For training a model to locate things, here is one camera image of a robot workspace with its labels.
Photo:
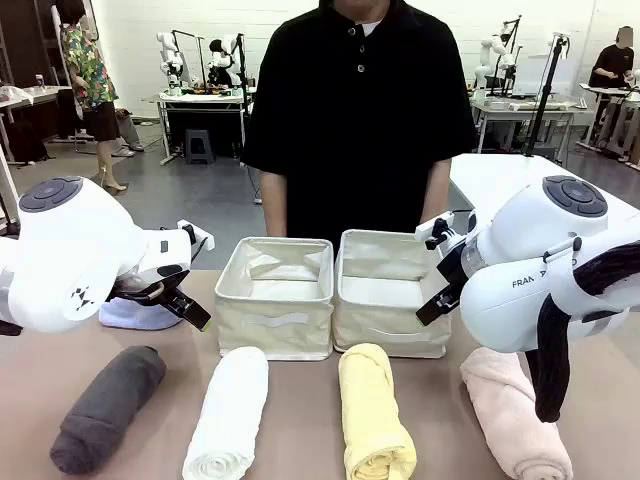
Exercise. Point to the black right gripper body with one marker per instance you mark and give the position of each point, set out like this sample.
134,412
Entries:
452,272

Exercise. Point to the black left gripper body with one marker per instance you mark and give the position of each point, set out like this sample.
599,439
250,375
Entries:
150,282

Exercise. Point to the lavender cone-folded towel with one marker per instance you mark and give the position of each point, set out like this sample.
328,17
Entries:
130,317

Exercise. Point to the white towel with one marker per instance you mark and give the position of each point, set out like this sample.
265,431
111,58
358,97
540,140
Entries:
227,410

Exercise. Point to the yellow towel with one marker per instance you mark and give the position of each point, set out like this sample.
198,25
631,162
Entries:
372,410

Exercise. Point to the grey towel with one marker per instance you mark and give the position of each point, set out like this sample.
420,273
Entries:
107,405

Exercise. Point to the person's right forearm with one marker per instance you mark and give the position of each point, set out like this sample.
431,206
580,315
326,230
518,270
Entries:
274,202

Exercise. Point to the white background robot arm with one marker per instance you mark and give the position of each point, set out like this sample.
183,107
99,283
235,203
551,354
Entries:
492,57
170,57

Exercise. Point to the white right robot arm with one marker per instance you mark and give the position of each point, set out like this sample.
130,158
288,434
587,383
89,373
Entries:
520,260

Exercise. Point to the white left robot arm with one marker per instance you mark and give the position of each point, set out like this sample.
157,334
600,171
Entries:
75,240

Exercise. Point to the person's left forearm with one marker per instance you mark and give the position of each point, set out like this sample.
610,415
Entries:
436,192

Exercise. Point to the cream fabric storage bin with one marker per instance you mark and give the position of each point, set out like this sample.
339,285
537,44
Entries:
272,320
390,320

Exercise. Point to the pink rolled towel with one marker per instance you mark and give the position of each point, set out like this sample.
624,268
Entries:
510,415

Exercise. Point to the grey plastic step stool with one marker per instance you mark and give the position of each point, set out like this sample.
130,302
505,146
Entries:
199,146

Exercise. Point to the person in grey trousers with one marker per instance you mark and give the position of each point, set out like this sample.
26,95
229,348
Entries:
129,132

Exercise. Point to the white background workbench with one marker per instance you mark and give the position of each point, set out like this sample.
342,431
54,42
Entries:
200,100
525,107

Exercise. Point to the person in black polo shirt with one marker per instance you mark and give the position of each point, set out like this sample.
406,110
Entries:
355,110

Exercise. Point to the black tripod stand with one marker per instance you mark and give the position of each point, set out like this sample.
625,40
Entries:
547,95

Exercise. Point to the woman in floral shirt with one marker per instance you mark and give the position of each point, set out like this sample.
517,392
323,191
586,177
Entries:
90,75

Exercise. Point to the grey desk with clutter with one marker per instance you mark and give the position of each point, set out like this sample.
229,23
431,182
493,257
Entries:
30,97

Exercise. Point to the black and white background robot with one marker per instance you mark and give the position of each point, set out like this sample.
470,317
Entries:
222,62

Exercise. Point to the seated person in black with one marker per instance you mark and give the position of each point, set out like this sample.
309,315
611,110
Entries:
612,62

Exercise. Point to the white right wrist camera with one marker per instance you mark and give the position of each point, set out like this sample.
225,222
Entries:
434,226

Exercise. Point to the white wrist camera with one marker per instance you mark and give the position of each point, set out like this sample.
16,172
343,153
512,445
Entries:
196,236
434,226

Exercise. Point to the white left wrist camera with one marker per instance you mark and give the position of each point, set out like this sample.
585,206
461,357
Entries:
196,236

